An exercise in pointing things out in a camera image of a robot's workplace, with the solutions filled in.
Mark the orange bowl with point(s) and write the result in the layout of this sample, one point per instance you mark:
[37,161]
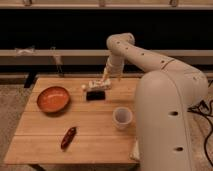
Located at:
[53,99]

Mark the white cup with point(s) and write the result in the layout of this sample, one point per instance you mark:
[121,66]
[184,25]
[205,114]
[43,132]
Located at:
[122,117]

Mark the white scrub pad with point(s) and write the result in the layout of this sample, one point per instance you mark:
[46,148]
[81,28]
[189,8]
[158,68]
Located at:
[135,152]

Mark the wooden wall rail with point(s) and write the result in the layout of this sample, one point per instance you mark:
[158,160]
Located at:
[97,57]

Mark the black and white sponge block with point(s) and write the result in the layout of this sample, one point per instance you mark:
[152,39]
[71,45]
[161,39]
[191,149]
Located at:
[96,89]

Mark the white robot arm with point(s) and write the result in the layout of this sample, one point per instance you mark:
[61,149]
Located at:
[168,88]

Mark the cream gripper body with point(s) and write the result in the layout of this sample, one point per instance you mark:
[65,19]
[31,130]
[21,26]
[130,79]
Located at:
[106,74]

